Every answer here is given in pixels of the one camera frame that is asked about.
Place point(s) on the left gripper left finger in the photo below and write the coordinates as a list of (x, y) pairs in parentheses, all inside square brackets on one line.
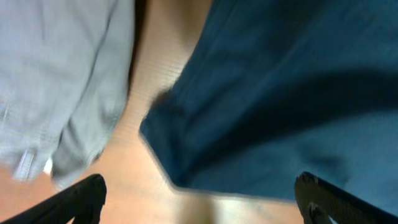
[(81, 203)]

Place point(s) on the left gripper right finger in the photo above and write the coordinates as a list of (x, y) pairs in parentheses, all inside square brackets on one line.
[(322, 202)]

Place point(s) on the blue shorts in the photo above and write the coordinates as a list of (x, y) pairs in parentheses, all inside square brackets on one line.
[(275, 88)]

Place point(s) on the grey folded shorts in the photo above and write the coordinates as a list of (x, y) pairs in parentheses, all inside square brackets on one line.
[(64, 83)]

